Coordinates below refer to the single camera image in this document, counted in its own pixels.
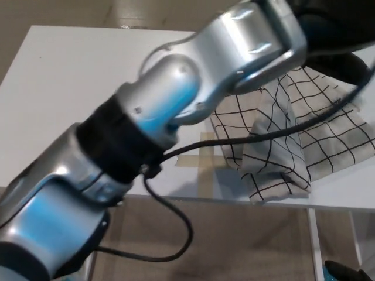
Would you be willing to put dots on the white towel with black checks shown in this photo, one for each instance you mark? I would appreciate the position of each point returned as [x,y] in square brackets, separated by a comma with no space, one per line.
[322,140]

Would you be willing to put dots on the long beige masking tape strip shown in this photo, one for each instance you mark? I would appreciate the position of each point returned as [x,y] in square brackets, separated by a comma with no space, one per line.
[207,183]

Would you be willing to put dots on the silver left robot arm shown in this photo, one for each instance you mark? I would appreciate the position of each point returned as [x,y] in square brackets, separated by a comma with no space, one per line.
[234,35]

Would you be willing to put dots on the teal dotted object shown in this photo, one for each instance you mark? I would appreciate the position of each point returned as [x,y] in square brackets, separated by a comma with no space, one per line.
[326,272]

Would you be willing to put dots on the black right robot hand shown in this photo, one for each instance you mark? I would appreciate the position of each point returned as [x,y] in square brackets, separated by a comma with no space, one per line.
[351,273]

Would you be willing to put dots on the white metal table leg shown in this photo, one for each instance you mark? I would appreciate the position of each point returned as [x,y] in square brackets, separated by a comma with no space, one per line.
[313,248]
[91,269]
[357,234]

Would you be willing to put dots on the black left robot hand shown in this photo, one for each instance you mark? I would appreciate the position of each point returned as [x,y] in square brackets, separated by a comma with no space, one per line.
[331,26]

